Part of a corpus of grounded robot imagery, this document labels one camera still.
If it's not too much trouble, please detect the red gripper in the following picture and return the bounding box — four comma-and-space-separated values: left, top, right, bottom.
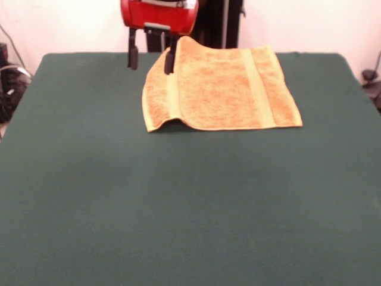
120, 0, 199, 74

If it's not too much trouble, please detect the tan terry towel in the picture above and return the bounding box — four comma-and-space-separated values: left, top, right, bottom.
141, 35, 304, 133

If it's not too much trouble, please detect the dark green table cloth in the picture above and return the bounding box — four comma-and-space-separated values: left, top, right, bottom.
0, 52, 381, 286

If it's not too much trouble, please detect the black floor equipment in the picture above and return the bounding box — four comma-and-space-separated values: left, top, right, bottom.
361, 69, 381, 113
0, 42, 32, 123

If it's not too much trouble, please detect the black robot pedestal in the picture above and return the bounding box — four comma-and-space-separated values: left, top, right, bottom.
137, 0, 246, 54

